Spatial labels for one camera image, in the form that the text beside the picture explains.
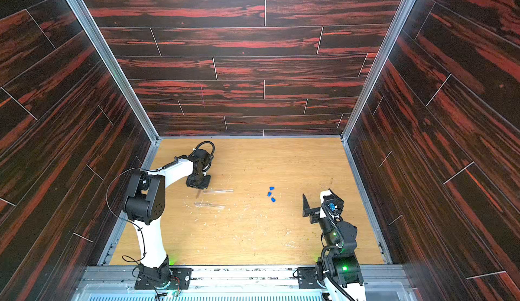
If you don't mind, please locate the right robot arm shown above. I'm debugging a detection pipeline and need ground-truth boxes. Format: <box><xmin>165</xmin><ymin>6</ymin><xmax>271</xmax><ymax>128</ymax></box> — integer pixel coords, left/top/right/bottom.
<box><xmin>302</xmin><ymin>189</ymin><xmax>366</xmax><ymax>300</ymax></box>

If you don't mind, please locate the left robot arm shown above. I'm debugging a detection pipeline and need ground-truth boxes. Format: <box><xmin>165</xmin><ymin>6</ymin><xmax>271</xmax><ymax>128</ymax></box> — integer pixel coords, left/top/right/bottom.
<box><xmin>122</xmin><ymin>141</ymin><xmax>215</xmax><ymax>289</ymax></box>

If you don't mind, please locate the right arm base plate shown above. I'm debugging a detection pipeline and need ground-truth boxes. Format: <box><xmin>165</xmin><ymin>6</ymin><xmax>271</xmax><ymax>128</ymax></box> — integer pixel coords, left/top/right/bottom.
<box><xmin>293</xmin><ymin>265</ymin><xmax>325</xmax><ymax>290</ymax></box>

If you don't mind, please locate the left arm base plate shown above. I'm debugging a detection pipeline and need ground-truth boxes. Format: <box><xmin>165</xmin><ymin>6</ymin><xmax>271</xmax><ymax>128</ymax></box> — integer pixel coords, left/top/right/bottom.
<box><xmin>134</xmin><ymin>265</ymin><xmax>192</xmax><ymax>290</ymax></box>

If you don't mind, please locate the aluminium front rail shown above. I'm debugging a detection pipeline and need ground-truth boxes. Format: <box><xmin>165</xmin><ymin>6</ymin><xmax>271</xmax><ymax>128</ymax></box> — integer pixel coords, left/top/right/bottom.
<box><xmin>73</xmin><ymin>265</ymin><xmax>418</xmax><ymax>300</ymax></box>

